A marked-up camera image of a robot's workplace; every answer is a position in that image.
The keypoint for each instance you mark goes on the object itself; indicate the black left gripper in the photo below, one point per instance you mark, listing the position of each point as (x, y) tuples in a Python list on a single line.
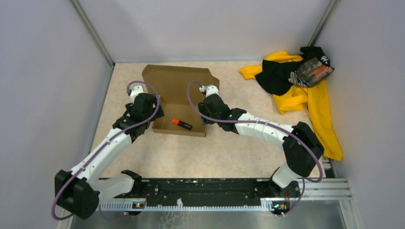
[(159, 114)]

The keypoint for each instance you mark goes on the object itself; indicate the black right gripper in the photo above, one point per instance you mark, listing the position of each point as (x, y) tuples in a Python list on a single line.
[(203, 108)]

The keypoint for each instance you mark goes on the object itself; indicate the brown cardboard box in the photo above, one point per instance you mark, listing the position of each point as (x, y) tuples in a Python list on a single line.
[(171, 83)]

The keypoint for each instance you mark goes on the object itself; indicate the orange black highlighter marker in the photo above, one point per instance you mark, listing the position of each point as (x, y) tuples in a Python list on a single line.
[(182, 124)]

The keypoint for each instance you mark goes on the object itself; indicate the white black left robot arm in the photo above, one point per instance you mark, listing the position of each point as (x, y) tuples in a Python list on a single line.
[(80, 190)]

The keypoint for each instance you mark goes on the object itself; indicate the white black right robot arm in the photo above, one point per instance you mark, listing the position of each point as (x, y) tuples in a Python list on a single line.
[(302, 149)]

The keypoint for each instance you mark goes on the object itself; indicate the black printed garment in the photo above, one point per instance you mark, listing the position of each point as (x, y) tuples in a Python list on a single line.
[(277, 78)]

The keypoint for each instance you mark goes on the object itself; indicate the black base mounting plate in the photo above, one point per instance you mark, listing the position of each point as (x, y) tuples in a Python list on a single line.
[(210, 192)]

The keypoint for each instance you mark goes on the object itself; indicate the yellow garment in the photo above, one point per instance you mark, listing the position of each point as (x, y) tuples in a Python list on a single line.
[(316, 100)]

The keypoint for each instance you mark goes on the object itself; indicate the aluminium frame rail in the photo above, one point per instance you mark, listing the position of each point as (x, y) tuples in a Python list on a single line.
[(327, 189)]

